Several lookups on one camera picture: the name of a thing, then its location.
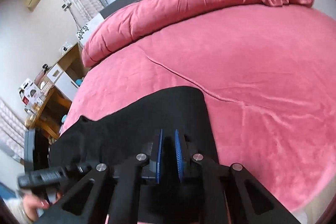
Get wooden cabinet with white drawers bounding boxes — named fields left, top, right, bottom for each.
left=43, top=43, right=91, bottom=103

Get white red product box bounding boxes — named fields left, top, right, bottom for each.
left=18, top=79, right=39, bottom=107

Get black embroidered pants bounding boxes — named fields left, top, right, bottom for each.
left=49, top=86, right=219, bottom=217

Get person's left hand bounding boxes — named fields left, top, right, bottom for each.
left=23, top=191, right=65, bottom=222

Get pink velvet duvet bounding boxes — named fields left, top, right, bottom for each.
left=81, top=0, right=263, bottom=67

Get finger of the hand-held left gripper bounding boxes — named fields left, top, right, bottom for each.
left=66, top=162, right=93, bottom=176

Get pink bed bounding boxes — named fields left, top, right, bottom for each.
left=59, top=2, right=336, bottom=214

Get white hanging cable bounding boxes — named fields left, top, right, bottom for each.
left=67, top=7, right=82, bottom=31

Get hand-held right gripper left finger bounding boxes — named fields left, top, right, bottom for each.
left=34, top=129, right=164, bottom=224

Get grey white headboard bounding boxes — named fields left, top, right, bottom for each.
left=76, top=0, right=224, bottom=41

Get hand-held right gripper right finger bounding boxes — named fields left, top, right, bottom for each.
left=174, top=129, right=302, bottom=224

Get grey rimmed black object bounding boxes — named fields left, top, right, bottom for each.
left=24, top=128, right=51, bottom=172

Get wooden side table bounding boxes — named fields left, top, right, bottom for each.
left=24, top=87, right=73, bottom=141

